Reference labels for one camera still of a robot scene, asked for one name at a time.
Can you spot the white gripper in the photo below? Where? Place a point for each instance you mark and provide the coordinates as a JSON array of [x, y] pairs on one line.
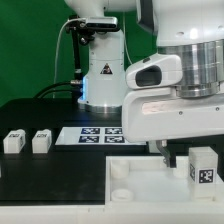
[[156, 114]]

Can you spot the white square tabletop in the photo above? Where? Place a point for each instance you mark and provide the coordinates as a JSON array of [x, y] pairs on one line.
[[139, 179]]

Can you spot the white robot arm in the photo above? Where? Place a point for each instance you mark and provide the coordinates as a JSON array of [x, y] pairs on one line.
[[178, 92]]

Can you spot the white sheet with markers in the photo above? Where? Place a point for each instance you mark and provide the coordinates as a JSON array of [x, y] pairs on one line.
[[91, 136]]

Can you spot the white front rail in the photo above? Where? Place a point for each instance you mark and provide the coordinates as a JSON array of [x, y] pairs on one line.
[[191, 213]]

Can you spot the black camera on stand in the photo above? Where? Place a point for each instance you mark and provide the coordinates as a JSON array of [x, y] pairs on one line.
[[95, 24]]

